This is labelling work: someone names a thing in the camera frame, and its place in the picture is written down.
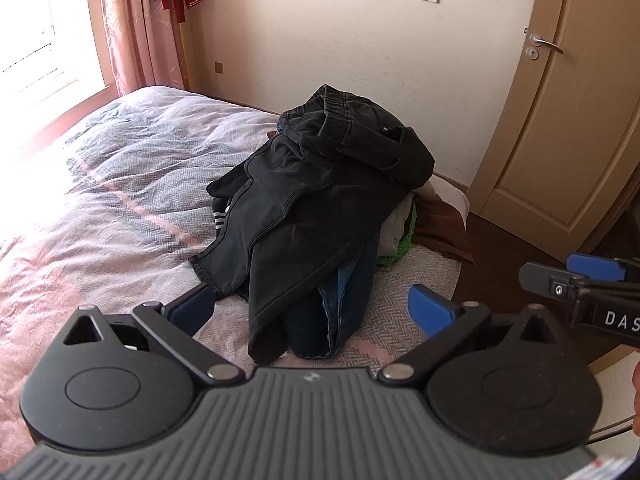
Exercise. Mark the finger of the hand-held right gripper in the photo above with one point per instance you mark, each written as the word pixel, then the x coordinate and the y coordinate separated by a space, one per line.
pixel 595 267
pixel 542 280

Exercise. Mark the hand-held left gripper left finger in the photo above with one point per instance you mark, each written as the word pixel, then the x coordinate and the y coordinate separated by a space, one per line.
pixel 192 305

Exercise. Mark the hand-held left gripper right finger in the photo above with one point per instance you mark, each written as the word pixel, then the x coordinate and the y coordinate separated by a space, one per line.
pixel 430 310

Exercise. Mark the black elastic-waist pants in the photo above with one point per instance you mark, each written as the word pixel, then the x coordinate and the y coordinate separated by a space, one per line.
pixel 300 210

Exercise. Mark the green garment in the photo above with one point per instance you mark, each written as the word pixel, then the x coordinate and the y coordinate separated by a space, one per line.
pixel 400 252

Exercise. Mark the blue jeans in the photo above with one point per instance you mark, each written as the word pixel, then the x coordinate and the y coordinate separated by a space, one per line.
pixel 350 300

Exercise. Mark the brown cloth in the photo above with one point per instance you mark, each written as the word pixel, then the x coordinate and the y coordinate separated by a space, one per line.
pixel 445 230

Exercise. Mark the black white-striped garment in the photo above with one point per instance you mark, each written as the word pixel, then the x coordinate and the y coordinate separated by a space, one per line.
pixel 220 220

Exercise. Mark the white garment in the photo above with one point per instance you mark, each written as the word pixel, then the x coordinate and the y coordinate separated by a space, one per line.
pixel 395 225

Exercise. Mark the beige wooden door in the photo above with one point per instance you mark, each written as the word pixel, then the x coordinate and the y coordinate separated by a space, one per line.
pixel 575 135

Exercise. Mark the yellow wooden pole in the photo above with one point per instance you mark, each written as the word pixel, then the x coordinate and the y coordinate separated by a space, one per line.
pixel 185 55

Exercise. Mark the pink curtain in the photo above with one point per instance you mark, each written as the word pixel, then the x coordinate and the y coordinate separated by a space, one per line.
pixel 135 35

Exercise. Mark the window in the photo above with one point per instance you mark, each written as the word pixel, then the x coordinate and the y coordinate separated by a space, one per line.
pixel 30 35

